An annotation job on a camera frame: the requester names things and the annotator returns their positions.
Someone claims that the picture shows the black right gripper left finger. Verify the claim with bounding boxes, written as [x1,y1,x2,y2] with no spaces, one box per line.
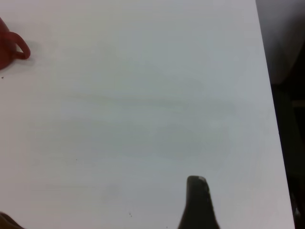
[0,211,24,229]

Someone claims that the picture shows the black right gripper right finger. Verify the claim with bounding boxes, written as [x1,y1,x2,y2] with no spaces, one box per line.
[177,176,221,229]

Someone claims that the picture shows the red ceramic mug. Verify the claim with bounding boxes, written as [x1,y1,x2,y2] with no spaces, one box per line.
[0,16,31,70]

